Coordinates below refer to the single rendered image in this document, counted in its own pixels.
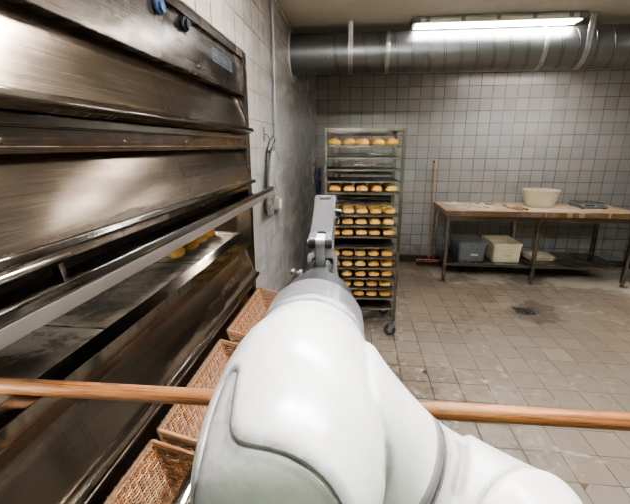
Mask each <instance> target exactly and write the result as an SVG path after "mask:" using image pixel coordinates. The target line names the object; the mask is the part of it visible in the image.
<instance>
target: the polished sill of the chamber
mask: <svg viewBox="0 0 630 504"><path fill-rule="evenodd" d="M248 240H250V232H239V233H238V234H236V235H235V236H234V237H232V238H231V239H229V240H228V241H227V242H225V243H224V244H223V245H221V246H220V247H218V248H217V249H216V250H214V251H213V252H211V253H210V254H209V255H207V256H206V257H205V258H203V259H202V260H200V261H199V262H198V263H196V264H195V265H193V266H192V267H191V268H189V269H188V270H187V271H185V272H184V273H182V274H181V275H180V276H178V277H177V278H175V279H174V280H173V281H171V282H170V283H168V284H167V285H166V286H164V287H163V288H162V289H160V290H159V291H157V292H156V293H155V294H153V295H152V296H150V297H149V298H148V299H146V300H145V301H144V302H142V303H141V304H139V305H138V306H137V307H135V308H134V309H132V310H131V311H130V312H128V313H127V314H125V315H124V316H123V317H121V318H120V319H119V320H117V321H116V322H114V323H113V324H112V325H110V326H109V327H107V328H106V329H105V330H103V331H102V332H101V333H99V334H98V335H96V336H95V337H94V338H92V339H91V340H89V341H88V342H87V343H85V344H84V345H83V346H81V347H80V348H78V349H77V350H76V351H74V352H73V353H71V354H70V355H69V356H67V357H66V358H64V359H63V360H62V361H60V362H59V363H58V364H56V365H55V366H53V367H52V368H51V369H49V370H48V371H46V372H45V373H44V374H42V375H41V376H40V377H38V378H37V379H45V380H62V381H80V382H83V381H85V380H86V379H87V378H88V377H89V376H90V375H92V374H93V373H94V372H95V371H96V370H97V369H99V368H100V367H101V366H102V365H103V364H104V363H106V362H107V361H108V360H109V359H110V358H111V357H113V356H114V355H115V354H116V353H117V352H119V351H120V350H121V349H122V348H123V347H124V346H126V345H127V344H128V343H129V342H130V341H131V340H133V339H134V338H135V337H136V336H137V335H138V334H140V333H141V332H142V331H143V330H144V329H145V328H147V327H148V326H149V325H150V324H151V323H152V322H154V321H155V320H156V319H157V318H158V317H159V316H161V315H162V314H163V313H164V312H165V311H167V310H168V309H169V308H170V307H171V306H172V305H174V304H175V303H176V302H177V301H178V300H179V299H181V298H182V297H183V296H184V295H185V294H186V293H188V292H189V291H190V290H191V289H192V288H193V287H195V286H196V285H197V284H198V283H199V282H200V281H202V280H203V279H204V278H205V277H206V276H207V275H209V274H210V273H211V272H212V271H213V270H215V269H216V268H217V267H218V266H219V265H220V264H222V263H223V262H224V261H225V260H226V259H227V258H229V257H230V256H231V255H232V254H233V253H234V252H236V251H237V250H238V249H239V248H240V247H241V246H243V245H244V244H245V243H246V242H247V241H248ZM64 398H65V397H48V396H31V395H13V396H12V397H10V398H9V399H8V400H6V401H5V402H3V403H2V404H1V405H0V452H1V451H3V450H4V449H5V448H6V447H7V446H8V445H10V444H11V443H12V442H13V441H14V440H16V439H17V438H18V437H19V436H20V435H21V434H23V433H24V432H25V431H26V430H27V429H28V428H30V427H31V426H32V425H33V424H34V423H35V422H37V421H38V420H39V419H40V418H41V417H42V416H44V415H45V414H46V413H47V412H48V411H49V410H51V409H52V408H53V407H54V406H55V405H56V404H58V403H59V402H60V401H61V400H62V399H64Z"/></svg>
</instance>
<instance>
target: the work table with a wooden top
mask: <svg viewBox="0 0 630 504"><path fill-rule="evenodd" d="M449 203H451V202H444V201H434V204H433V206H434V207H436V212H435V223H434V235H433V247H432V259H435V252H436V253H437V255H438V256H439V258H440V259H441V260H442V262H443V264H442V275H441V277H442V279H441V280H442V281H444V280H445V279H444V278H445V273H446V266H478V267H509V268H530V272H529V278H528V280H529V282H528V283H529V284H532V282H531V281H533V276H534V270H535V268H540V269H571V270H602V271H622V273H621V277H620V282H619V283H621V284H620V285H619V287H624V286H623V284H625V280H626V276H627V272H628V267H629V263H630V237H629V242H628V246H627V251H626V255H625V260H624V264H623V268H622V267H620V266H618V265H615V264H613V263H611V262H609V261H607V260H605V259H602V258H600V257H598V256H596V255H594V249H595V244H596V239H597V234H598V229H599V224H600V223H608V224H630V210H626V209H622V208H618V207H614V206H609V205H607V206H608V209H586V208H584V209H581V208H578V207H575V206H570V205H568V203H555V206H554V207H553V208H534V207H527V206H524V205H523V203H511V202H494V204H491V205H488V206H490V208H484V207H483V208H477V207H473V206H472V208H469V207H468V206H465V205H463V204H464V203H468V204H470V205H471V203H475V204H477V205H480V203H493V202H457V203H460V204H457V205H455V204H449ZM502 204H514V205H519V206H524V208H529V210H528V211H526V210H523V211H520V210H515V209H510V208H507V207H506V206H502ZM439 212H441V213H442V214H443V215H444V216H445V217H447V221H446V232H445V242H444V249H436V240H437V228H438V217H439ZM451 220H457V221H508V222H513V226H512V233H511V238H513V239H515V233H516V226H517V222H537V227H536V233H535V240H534V246H533V252H532V259H531V261H530V260H528V259H526V258H524V257H522V256H521V253H522V251H521V252H520V257H519V262H492V261H491V260H490V259H489V258H487V257H486V256H485V255H484V259H483V261H459V260H457V259H456V258H455V257H454V255H453V254H452V253H451V252H450V249H448V242H449V232H450V221H451ZM542 222H558V223H595V225H594V230H593V235H592V240H591V245H590V250H589V253H571V252H547V253H549V254H551V255H553V256H555V257H556V259H553V261H536V257H537V251H538V245H539V239H540V232H541V226H542Z"/></svg>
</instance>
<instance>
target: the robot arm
mask: <svg viewBox="0 0 630 504"><path fill-rule="evenodd" d="M314 202H315V205H314V211H313V218H312V225H311V231H310V235H309V239H308V240H307V245H308V247H309V248H310V249H313V251H312V252H311V253H309V254H308V257H307V267H306V272H305V273H304V274H302V275H300V276H299V277H297V278H296V279H294V280H293V281H292V282H291V283H290V284H289V285H288V286H286V287H285V288H284V289H282V290H281V291H280V292H279V293H278V294H277V295H276V297H275V298H274V300H273V301H272V303H271V305H270V307H269V309H268V311H267V313H266V314H265V315H264V317H263V319H262V320H261V321H260V322H258V323H257V324H256V325H255V326H254V327H253V328H252V329H251V330H250V331H249V332H248V333H247V335H246V336H245V337H244V338H243V339H242V341H241V342H240V343H239V345H238V346H237V348H236V350H235V351H234V353H233V354H232V356H231V357H230V359H229V361H228V362H227V364H226V366H225V368H224V370H223V372H222V374H221V376H220V379H219V381H218V383H217V386H216V388H215V390H214V392H213V395H212V398H211V400H210V403H209V406H208V409H207V412H206V415H205V417H204V421H203V424H202V427H201V430H200V434H199V438H198V441H197V445H196V449H195V454H194V459H193V466H192V473H191V482H190V504H583V503H582V502H581V500H580V499H579V497H578V496H577V495H576V493H575V492H574V491H573V490H572V489H571V488H570V487H569V486H568V485H567V484H566V483H565V482H564V481H562V480H561V479H560V478H558V477H557V476H555V475H553V474H551V473H548V472H546V471H542V470H539V469H537V468H535V467H533V466H531V465H528V464H526V463H524V462H522V461H520V460H518V459H516V458H514V457H512V456H510V455H508V454H506V453H504V452H502V451H500V450H498V449H496V448H494V447H492V446H490V445H488V444H486V443H484V442H483V441H481V440H479V439H477V438H475V437H473V436H471V435H466V436H461V435H459V434H457V433H456V432H454V431H452V430H450V429H449V428H447V427H446V426H445V425H443V424H442V423H441V422H440V421H438V420H437V419H436V418H435V417H434V416H432V415H431V414H430V413H429V412H428V411H427V410H426V409H425V408H424V407H423V406H422V405H421V404H420V403H419V402H418V401H417V400H416V399H415V398H414V396H413V395H412V394H411V393H410V392H409V391H408V390H407V389H406V387H405V386H404V385H403V384H402V383H401V382H400V380H399V379H398V378H397V377H396V375H395V374H394V373H393V372H392V371H391V369H390V368H389V367H388V365H387V364H386V363H385V361H384V360H383V358H382V357H381V356H380V354H379V353H378V351H377V350H376V348H375V347H374V346H373V345H372V344H370V343H368V342H366V340H365V334H364V325H363V316H362V312H361V310H360V307H359V305H358V303H357V302H356V300H355V299H354V296H353V293H352V291H351V290H350V288H349V287H348V285H347V284H346V283H345V282H344V281H343V280H342V279H340V278H339V275H338V273H337V265H338V257H337V254H335V253H334V239H335V224H338V220H339V217H342V209H335V205H336V203H337V198H336V195H316V197H315V198H314ZM331 264H332V265H333V269H331Z"/></svg>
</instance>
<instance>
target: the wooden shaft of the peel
mask: <svg viewBox="0 0 630 504"><path fill-rule="evenodd" d="M214 390H215V389H205V388H187V387H169V386H152V385H134V384H116V383H98V382H80V381H62V380H45V379H27V378H9V377H0V394H14V395H31V396H48V397H65V398H82V399H98V400H115V401H132V402H149V403H165V404H182V405H199V406H209V403H210V400H211V398H212V395H213V392H214ZM417 401H418V402H419V403H420V404H421V405H422V406H423V407H424V408H425V409H426V410H427V411H428V412H429V413H430V414H431V415H432V416H434V417H435V418H436V419H437V420H450V421H467V422H484V423H501V424H517V425H534V426H551V427H568V428H584V429H601V430H618V431H630V412H615V411H597V410H579V409H561V408H544V407H526V406H508V405H490V404H472V403H454V402H437V401H419V400H417Z"/></svg>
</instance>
